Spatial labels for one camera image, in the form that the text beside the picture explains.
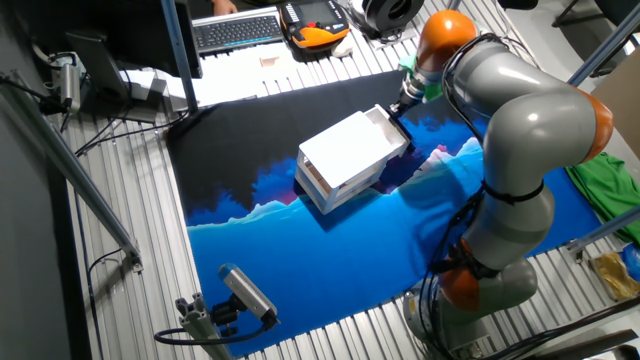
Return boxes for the aluminium profile bar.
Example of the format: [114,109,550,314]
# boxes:
[564,206,640,256]
[0,72,145,274]

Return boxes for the blue plastic bag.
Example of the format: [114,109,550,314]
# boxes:
[619,243,640,282]

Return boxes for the black strap tie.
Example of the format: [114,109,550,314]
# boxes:
[481,178,545,205]
[428,240,501,280]

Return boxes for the green wrist mount bracket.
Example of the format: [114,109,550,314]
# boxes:
[398,53,451,104]

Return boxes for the white paper sheet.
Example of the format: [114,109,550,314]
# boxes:
[164,47,321,109]

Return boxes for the silver camera on mount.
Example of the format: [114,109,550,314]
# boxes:
[48,51,84,115]

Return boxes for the brown cardboard board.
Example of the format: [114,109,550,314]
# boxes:
[589,62,640,162]

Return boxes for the black camera cable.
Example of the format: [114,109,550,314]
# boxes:
[153,319,274,347]

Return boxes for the orange black teach pendant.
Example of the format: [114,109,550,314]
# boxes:
[278,0,351,51]

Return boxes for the black computer keyboard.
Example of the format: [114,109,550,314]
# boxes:
[191,7,285,57]

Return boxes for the black metal drawer handle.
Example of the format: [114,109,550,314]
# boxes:
[387,110,417,153]

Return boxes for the aluminium profile post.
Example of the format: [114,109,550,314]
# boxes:
[568,2,640,86]
[159,0,201,114]

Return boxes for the yellow plastic bag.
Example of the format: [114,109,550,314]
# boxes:
[591,249,640,302]

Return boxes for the aluminium camera mount profile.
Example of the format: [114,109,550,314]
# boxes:
[174,292,236,360]

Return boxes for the green cloth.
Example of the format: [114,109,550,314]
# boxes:
[564,151,640,246]

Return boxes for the blue black printed cloth mat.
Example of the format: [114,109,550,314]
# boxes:
[167,67,604,357]

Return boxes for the black computer monitor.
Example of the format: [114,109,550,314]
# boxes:
[14,0,204,124]

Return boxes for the white lumpy object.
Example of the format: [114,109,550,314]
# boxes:
[331,38,356,59]

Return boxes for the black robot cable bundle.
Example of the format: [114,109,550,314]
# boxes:
[417,32,531,360]

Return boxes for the silver camera with blue end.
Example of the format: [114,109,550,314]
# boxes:
[217,262,282,331]

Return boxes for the white drawer cabinet frame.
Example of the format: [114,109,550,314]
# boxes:
[294,110,394,216]

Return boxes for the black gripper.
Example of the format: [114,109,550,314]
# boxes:
[387,82,427,124]

